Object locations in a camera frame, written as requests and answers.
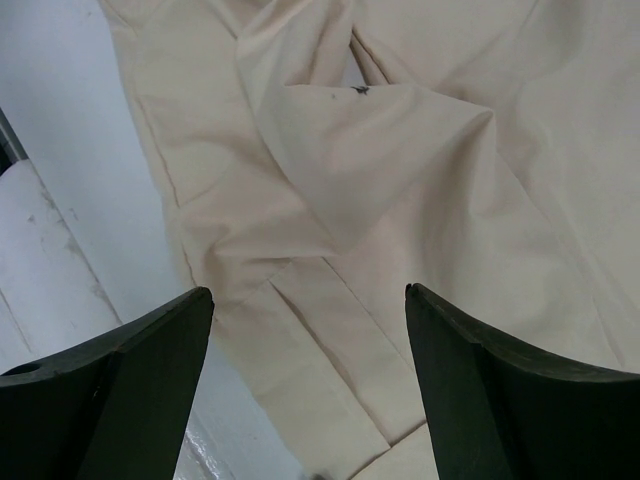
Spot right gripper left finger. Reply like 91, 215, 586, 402
1, 287, 214, 479

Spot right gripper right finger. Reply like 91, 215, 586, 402
405, 283, 639, 479

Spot beige trousers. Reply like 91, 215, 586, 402
101, 1, 639, 479

